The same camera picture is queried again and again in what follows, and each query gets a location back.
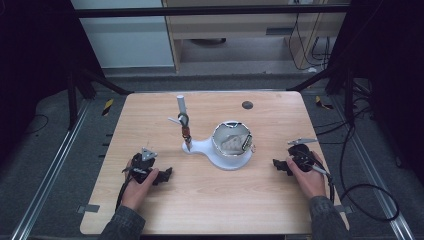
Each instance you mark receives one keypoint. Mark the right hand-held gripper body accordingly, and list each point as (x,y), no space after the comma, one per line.
(300,156)

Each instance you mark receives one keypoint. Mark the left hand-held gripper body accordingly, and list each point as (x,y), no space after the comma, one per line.
(141,168)

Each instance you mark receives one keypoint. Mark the white stand with pole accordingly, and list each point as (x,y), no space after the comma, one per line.
(230,164)

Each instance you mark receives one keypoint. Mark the white bowl silver rim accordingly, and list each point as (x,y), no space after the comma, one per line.
(218,138)

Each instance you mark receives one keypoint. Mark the person's left hand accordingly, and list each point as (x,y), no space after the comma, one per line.
(135,195)

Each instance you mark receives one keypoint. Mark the person's right hand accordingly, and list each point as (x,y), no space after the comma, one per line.
(310,183)

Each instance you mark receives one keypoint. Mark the yellow black tape strip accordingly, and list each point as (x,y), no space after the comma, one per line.
(321,103)
(107,106)

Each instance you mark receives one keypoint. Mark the dark round table grommet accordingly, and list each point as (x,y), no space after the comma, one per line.
(247,105)

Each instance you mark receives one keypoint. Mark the black stand legs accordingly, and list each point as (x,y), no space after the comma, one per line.
(71,100)
(349,96)

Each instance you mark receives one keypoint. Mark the black curtain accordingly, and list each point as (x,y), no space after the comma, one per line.
(33,66)
(393,83)

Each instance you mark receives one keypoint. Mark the white cabinet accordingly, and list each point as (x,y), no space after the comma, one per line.
(126,40)

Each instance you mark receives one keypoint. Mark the light wooden desk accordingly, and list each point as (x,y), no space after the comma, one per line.
(233,25)

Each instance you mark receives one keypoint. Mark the black horizontal bar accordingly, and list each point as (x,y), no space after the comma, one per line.
(200,11)

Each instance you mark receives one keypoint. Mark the grey metal table bracket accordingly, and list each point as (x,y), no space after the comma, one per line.
(88,208)
(346,209)

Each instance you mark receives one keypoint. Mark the metal floor rail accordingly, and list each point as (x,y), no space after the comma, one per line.
(50,166)
(376,173)

